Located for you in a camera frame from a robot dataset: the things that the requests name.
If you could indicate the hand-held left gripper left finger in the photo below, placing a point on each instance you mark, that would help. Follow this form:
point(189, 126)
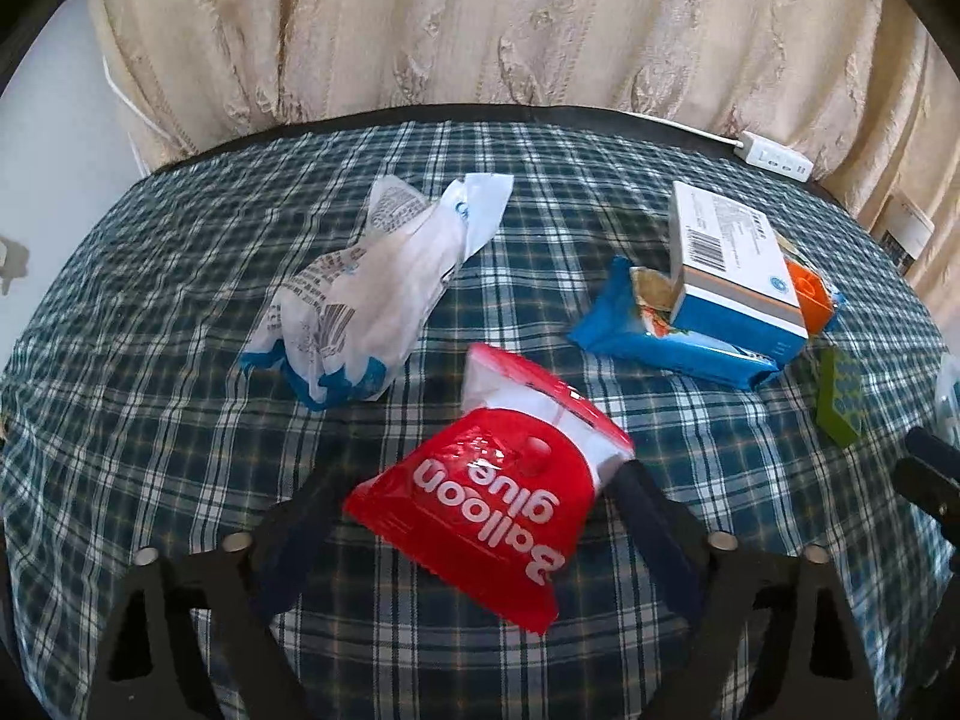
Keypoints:
point(300, 540)

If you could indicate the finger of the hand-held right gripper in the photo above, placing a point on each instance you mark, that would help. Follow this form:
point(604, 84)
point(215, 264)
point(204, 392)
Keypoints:
point(930, 487)

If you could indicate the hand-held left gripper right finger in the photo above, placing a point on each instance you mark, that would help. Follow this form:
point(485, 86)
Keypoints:
point(660, 540)

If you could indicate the red and white glue packet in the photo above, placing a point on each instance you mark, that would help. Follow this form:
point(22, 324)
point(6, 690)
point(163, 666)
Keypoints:
point(465, 495)

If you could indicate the white medicine box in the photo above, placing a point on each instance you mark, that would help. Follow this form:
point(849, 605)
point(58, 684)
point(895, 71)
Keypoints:
point(731, 262)

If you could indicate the clear plastic wrapper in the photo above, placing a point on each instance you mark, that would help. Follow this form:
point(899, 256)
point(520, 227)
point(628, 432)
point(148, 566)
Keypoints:
point(949, 390)

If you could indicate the green toy block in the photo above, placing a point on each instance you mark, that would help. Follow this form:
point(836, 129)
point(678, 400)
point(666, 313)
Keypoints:
point(840, 394)

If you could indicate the blue snack packet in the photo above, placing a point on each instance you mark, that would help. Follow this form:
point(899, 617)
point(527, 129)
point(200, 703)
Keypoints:
point(637, 334)

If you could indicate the orange toy block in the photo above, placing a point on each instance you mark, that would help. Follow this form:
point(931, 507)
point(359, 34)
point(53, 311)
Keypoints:
point(810, 296)

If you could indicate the plaid tablecloth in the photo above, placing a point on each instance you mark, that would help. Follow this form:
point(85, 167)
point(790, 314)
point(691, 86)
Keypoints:
point(150, 360)

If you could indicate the white paper box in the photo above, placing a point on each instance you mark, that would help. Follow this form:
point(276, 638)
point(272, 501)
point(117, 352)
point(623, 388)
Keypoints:
point(904, 232)

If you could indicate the white and blue plastic wrapper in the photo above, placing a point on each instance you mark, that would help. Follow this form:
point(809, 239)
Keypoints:
point(375, 285)

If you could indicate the white power strip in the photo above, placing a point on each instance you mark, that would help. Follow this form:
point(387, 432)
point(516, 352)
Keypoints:
point(772, 156)

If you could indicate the beige patterned curtain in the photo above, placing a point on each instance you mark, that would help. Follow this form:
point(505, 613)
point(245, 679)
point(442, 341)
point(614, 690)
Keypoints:
point(480, 22)

